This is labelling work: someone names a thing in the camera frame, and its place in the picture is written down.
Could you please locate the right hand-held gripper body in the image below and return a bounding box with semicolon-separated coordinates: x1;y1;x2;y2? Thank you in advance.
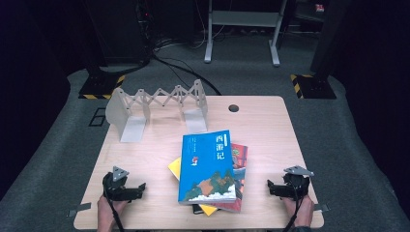
281;165;315;201

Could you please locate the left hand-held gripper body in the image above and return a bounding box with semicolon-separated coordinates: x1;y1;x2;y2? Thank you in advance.
102;165;140;202

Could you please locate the red illustrated book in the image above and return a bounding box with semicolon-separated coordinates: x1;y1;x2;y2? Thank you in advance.
201;142;249;214

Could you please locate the yellow book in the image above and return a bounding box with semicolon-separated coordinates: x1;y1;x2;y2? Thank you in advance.
167;157;219;218

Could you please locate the white expandable book rack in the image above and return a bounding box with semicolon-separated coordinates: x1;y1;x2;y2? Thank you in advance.
104;78;209;144

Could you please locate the blue paperback book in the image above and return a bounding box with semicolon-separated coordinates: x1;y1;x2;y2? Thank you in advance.
177;130;238;206

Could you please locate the person's left hand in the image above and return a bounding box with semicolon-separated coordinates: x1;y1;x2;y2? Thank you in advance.
97;194;130;232

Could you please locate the person's right hand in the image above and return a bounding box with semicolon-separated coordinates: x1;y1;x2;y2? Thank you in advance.
282;194;315;228

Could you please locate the grey tape strip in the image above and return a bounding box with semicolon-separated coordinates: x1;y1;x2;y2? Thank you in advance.
66;201;93;218
313;203;331;214

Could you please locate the black stand with striped base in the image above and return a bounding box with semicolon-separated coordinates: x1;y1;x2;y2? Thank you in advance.
77;57;127;101
289;0;354;101

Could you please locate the black cabinet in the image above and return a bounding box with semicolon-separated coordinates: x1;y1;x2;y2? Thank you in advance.
84;0;153;67

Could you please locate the left hand-held gripper cable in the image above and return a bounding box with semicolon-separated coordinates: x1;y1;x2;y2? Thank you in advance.
103;185;126;232

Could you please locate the hand-held gripper cable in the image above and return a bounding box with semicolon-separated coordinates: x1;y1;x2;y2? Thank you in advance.
281;180;307;232
103;185;126;232

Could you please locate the right hand-held gripper cable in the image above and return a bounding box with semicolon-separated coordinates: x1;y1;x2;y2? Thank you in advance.
281;180;307;232

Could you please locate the black floor cable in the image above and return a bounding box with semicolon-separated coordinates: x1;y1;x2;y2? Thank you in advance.
151;53;223;97

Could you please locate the bundle of floor cables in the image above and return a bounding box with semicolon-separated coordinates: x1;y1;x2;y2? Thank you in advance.
153;27;226;53

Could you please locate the white metal desk frame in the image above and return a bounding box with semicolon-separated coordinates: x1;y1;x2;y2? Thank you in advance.
203;0;289;68

